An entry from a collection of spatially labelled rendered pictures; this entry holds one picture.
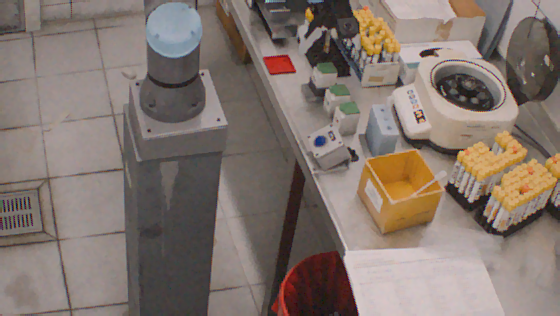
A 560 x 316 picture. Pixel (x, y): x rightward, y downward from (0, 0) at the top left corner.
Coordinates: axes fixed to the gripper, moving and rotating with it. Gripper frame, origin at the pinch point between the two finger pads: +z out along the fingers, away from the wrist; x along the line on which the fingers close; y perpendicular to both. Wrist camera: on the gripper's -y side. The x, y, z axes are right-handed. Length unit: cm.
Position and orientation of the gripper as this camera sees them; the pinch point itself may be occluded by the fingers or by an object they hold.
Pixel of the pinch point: (328, 55)
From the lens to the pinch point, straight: 202.9
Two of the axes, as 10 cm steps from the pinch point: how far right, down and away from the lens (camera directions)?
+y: -3.2, -6.8, 6.6
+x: -9.4, 1.4, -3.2
